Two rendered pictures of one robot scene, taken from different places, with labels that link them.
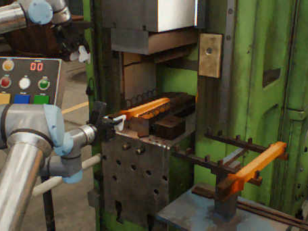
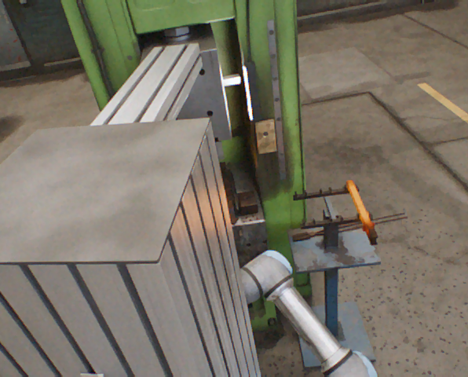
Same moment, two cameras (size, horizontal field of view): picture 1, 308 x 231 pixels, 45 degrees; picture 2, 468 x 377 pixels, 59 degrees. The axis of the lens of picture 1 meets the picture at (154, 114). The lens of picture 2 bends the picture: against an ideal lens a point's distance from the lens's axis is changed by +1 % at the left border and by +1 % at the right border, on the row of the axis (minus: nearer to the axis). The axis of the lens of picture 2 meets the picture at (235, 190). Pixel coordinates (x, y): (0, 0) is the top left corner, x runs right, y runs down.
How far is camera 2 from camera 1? 1.19 m
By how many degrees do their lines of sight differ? 35
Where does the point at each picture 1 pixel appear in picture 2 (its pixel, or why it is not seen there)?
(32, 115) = (273, 268)
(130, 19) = not seen: hidden behind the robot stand
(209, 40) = (265, 126)
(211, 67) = (269, 145)
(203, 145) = (270, 201)
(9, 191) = (317, 323)
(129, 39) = not seen: hidden behind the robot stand
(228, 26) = (276, 111)
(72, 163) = not seen: hidden behind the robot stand
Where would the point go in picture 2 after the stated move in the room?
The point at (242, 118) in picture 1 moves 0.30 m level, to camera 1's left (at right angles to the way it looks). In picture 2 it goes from (297, 170) to (256, 199)
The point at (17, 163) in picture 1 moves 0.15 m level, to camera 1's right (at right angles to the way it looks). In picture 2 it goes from (301, 305) to (330, 278)
